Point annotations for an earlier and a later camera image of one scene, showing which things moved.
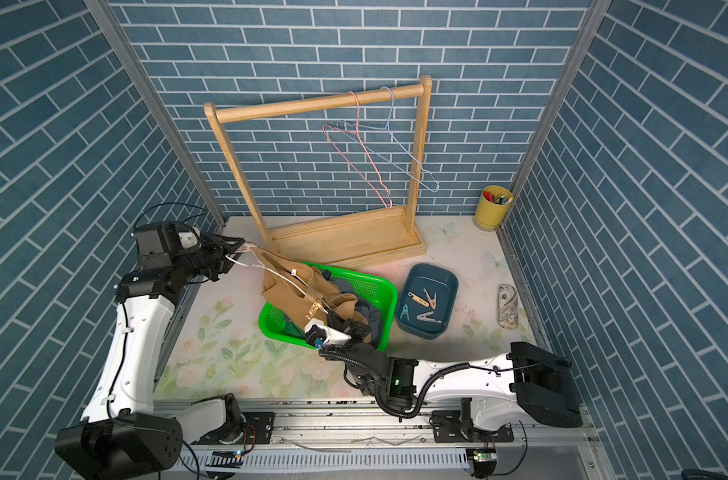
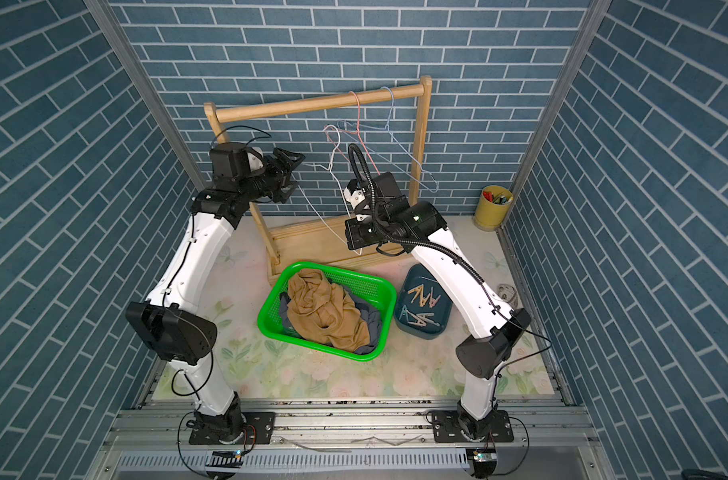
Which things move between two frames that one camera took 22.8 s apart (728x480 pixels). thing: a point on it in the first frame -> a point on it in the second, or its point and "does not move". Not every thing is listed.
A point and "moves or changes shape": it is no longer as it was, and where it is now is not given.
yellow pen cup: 493,208 does not move
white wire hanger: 262,266 -> 324,211
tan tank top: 297,294 moves or changes shape
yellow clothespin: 418,299 moves or changes shape
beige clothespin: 426,316 does not move
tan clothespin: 314,308 -> 418,321
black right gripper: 357,329 -> 352,233
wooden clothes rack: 351,239 does not move
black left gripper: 220,248 -> 280,176
